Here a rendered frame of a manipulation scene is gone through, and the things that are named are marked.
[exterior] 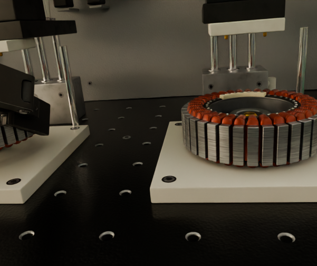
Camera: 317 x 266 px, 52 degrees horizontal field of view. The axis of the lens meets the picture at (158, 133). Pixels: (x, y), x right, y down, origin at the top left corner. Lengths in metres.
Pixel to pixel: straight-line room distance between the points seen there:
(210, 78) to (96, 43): 0.22
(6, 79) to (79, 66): 0.34
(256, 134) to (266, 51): 0.31
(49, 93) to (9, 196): 0.21
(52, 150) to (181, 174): 0.13
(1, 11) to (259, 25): 0.24
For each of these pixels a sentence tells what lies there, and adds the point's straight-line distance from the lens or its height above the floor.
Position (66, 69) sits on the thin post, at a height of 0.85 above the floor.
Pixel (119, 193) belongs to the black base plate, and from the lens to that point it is 0.24.
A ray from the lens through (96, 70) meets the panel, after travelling 0.54.
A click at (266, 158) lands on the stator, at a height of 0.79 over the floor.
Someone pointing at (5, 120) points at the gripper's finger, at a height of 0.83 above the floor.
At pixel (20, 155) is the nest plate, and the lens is 0.32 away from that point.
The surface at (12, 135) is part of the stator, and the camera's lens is 0.29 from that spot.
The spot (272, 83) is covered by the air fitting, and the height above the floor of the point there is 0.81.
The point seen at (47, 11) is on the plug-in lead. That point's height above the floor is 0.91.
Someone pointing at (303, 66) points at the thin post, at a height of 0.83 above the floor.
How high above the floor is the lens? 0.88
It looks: 19 degrees down
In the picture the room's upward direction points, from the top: 5 degrees counter-clockwise
